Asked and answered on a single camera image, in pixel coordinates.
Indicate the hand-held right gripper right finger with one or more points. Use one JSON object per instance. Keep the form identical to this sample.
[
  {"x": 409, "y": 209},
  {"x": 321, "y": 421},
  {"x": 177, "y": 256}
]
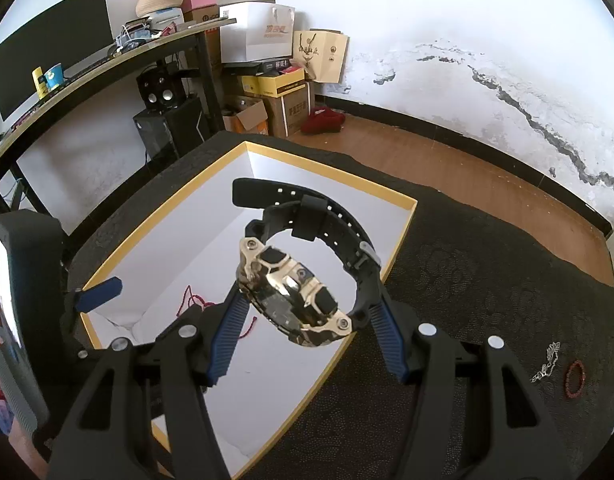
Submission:
[{"x": 393, "y": 342}]

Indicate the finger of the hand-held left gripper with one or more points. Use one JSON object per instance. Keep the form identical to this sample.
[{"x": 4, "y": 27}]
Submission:
[{"x": 101, "y": 292}]

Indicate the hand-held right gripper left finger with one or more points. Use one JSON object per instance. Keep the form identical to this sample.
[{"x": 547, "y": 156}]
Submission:
[{"x": 228, "y": 332}]

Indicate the items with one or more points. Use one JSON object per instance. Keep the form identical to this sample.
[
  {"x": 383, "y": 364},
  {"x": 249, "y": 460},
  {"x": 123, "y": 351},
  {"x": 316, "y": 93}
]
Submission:
[{"x": 287, "y": 285}]

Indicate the yellow box with white inside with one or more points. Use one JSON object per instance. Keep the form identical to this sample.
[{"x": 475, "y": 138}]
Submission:
[{"x": 187, "y": 240}]

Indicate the black patterned table cloth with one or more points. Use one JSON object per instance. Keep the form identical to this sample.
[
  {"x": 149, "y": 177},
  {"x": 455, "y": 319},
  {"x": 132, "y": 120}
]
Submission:
[{"x": 462, "y": 285}]

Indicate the black computer tower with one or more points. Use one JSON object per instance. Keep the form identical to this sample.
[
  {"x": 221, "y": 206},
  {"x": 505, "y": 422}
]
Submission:
[{"x": 169, "y": 127}]

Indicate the yellow cup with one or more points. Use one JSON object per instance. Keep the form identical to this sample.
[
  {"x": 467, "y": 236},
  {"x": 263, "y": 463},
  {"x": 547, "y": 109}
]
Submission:
[{"x": 39, "y": 84}]

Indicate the blue cup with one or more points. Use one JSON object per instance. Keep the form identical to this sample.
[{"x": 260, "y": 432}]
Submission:
[{"x": 53, "y": 76}]

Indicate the black speaker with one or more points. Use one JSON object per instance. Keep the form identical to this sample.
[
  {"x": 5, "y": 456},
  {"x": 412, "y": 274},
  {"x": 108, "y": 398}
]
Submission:
[{"x": 157, "y": 87}]

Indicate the open cardboard box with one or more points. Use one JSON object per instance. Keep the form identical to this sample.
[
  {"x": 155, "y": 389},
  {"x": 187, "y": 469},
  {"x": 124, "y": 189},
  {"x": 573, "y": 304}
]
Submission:
[{"x": 244, "y": 117}]

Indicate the dark shelf unit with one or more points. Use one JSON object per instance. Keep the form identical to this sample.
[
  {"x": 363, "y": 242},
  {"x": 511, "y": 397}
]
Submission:
[{"x": 87, "y": 72}]

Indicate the closed cardboard box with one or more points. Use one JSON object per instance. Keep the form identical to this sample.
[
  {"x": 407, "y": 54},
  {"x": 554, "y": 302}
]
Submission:
[{"x": 289, "y": 110}]

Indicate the dark red cloth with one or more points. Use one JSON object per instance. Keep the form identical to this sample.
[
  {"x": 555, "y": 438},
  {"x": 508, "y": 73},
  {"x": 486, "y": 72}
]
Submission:
[{"x": 323, "y": 121}]

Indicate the black computer monitor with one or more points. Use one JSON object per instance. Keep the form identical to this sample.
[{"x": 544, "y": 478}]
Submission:
[{"x": 52, "y": 45}]

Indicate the yellow shoe box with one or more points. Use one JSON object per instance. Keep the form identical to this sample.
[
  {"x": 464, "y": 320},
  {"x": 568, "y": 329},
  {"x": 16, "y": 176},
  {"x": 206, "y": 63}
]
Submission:
[{"x": 272, "y": 84}]

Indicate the printed cardboard box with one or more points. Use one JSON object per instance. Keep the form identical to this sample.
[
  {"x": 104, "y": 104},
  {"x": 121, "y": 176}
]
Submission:
[{"x": 207, "y": 35}]

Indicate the brown paper bag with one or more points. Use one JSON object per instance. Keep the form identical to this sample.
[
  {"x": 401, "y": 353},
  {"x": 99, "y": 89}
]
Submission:
[{"x": 322, "y": 57}]

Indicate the woven beige basket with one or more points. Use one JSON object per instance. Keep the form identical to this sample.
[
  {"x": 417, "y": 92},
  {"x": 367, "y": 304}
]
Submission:
[{"x": 159, "y": 1}]

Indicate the white shopping bag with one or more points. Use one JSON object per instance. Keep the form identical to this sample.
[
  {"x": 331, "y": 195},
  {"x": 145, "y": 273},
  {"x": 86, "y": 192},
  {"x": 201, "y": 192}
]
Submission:
[{"x": 257, "y": 32}]

